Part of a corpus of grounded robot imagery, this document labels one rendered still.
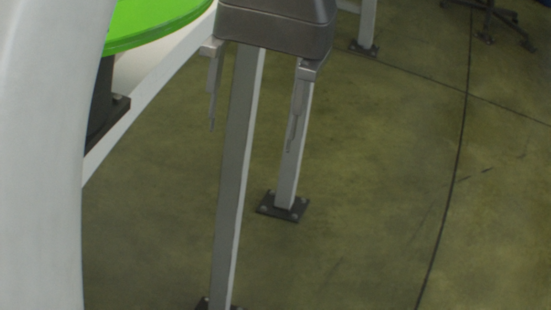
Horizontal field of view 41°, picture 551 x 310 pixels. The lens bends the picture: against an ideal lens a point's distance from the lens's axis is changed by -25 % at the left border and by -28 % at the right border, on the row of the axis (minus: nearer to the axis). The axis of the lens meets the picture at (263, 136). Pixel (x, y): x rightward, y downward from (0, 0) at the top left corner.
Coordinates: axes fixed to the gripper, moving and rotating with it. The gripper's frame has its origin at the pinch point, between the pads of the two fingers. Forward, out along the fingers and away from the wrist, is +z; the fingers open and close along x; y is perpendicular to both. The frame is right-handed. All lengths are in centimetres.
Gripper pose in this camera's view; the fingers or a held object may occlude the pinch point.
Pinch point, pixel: (249, 140)
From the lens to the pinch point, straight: 62.9
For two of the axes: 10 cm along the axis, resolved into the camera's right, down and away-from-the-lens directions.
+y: 3.0, -4.5, 8.4
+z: -1.3, 8.6, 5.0
